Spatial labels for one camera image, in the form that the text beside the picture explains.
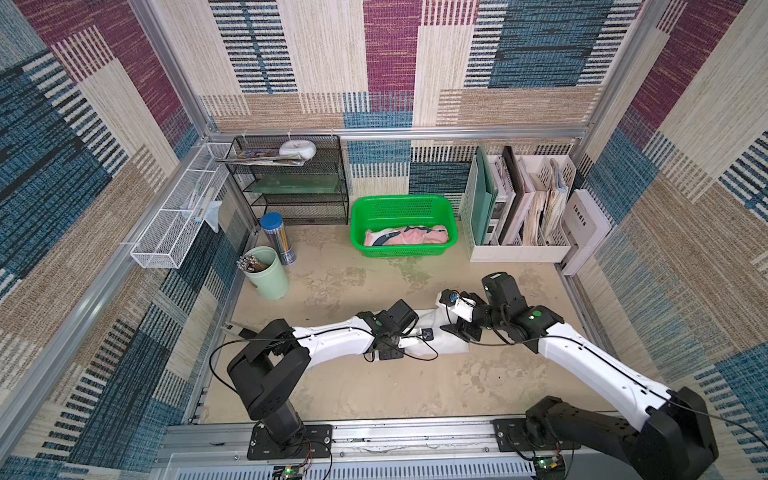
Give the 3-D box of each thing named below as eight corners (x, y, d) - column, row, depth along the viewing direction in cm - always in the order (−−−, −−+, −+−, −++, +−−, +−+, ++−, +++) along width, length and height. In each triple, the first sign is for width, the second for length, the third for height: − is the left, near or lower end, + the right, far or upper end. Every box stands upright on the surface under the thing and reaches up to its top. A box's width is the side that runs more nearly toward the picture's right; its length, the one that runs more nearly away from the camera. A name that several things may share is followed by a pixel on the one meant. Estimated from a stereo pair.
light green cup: (259, 300, 101) (242, 274, 89) (267, 273, 108) (252, 246, 96) (286, 300, 101) (272, 274, 89) (292, 273, 108) (280, 246, 96)
